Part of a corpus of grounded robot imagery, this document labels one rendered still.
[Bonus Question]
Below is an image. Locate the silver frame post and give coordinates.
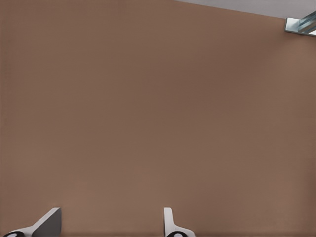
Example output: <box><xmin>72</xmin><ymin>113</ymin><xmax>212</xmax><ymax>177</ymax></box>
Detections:
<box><xmin>284</xmin><ymin>9</ymin><xmax>316</xmax><ymax>37</ymax></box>

